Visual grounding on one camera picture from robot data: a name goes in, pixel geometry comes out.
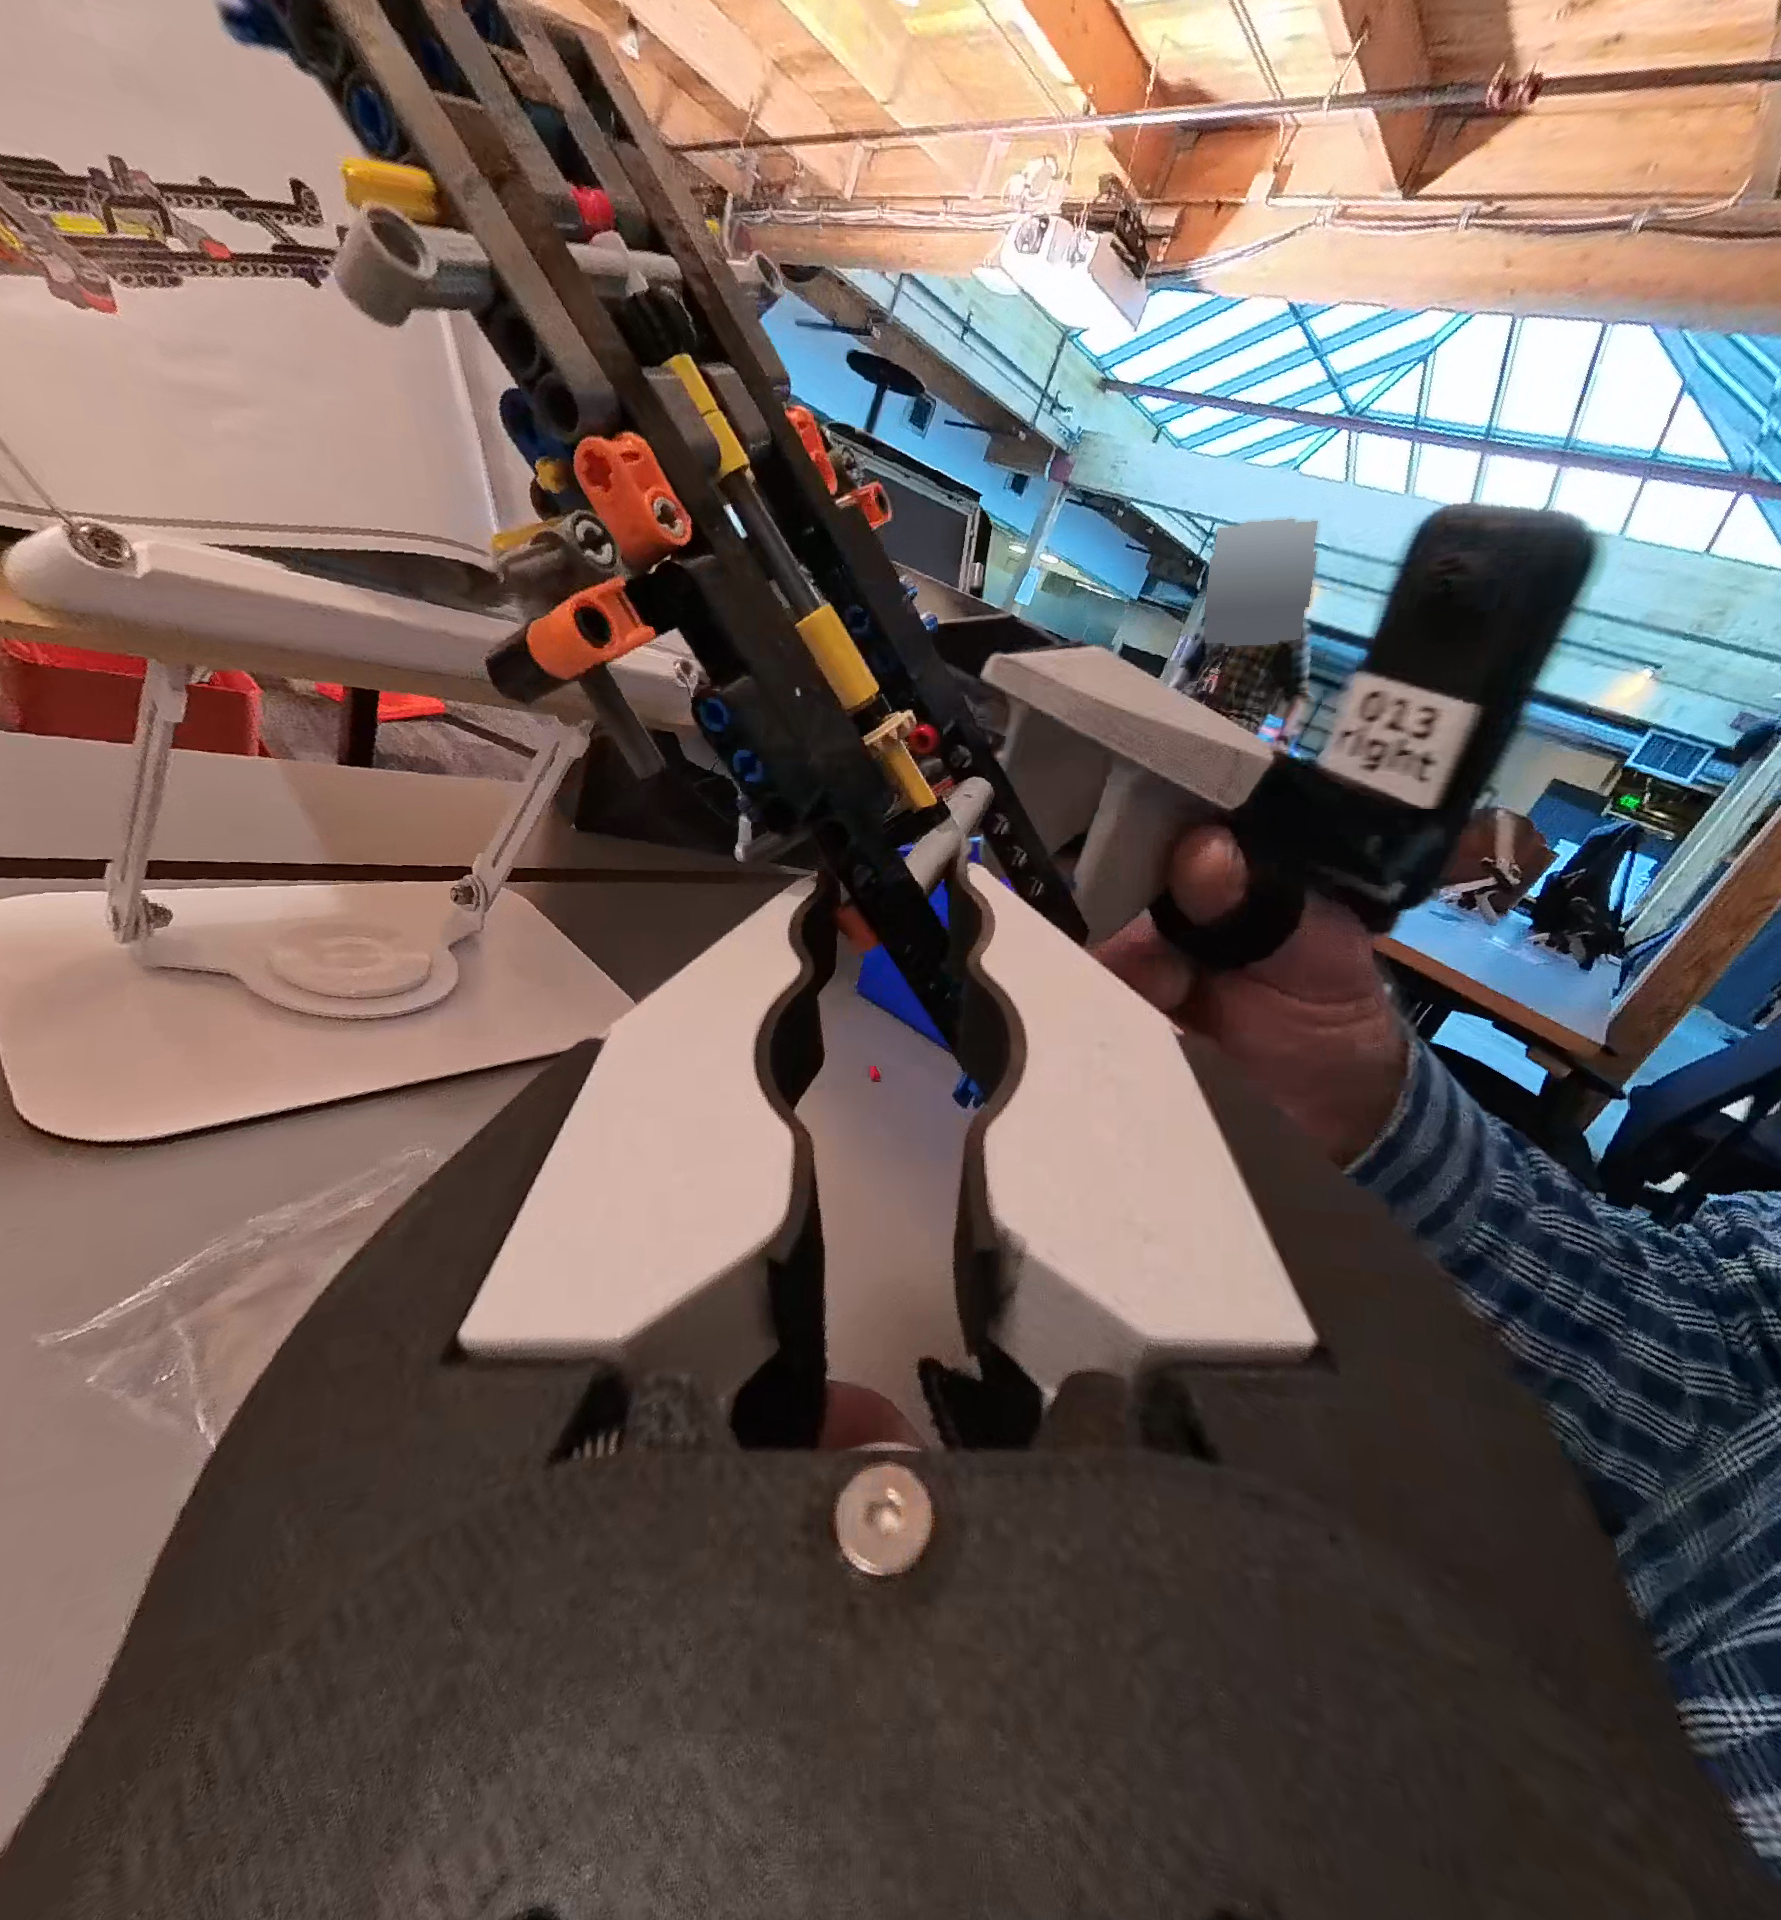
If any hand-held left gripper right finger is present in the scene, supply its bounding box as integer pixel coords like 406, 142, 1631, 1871
917, 867, 1315, 1447

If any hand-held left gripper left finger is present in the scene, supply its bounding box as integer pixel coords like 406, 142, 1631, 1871
457, 878, 839, 1447

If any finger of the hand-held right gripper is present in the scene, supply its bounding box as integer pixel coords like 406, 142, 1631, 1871
981, 647, 1275, 940

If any black technic lego assembly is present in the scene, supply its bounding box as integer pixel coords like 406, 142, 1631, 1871
222, 0, 1095, 1112

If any person's right forearm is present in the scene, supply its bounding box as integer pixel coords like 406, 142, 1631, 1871
1341, 1031, 1781, 1920

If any lego instruction booklet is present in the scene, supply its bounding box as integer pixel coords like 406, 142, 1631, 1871
0, 0, 563, 567

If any person's right hand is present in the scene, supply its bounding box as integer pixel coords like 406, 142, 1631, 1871
1091, 823, 1419, 1171

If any blue parts bin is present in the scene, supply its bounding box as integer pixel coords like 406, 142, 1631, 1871
855, 941, 983, 1053

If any wooden table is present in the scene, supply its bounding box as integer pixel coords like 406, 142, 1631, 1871
1377, 883, 1628, 1071

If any clear empty plastic bag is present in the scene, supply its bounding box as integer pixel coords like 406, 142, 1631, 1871
36, 1146, 450, 1447

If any white book stand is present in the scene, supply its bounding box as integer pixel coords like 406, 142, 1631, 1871
0, 524, 713, 1145

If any white ceiling projector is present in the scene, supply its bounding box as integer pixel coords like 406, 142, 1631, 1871
998, 208, 1149, 327

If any red storage bin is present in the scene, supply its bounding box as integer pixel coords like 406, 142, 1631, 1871
0, 638, 262, 758
312, 680, 539, 737

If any blue office chair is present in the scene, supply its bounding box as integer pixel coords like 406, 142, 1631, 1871
1595, 990, 1781, 1216

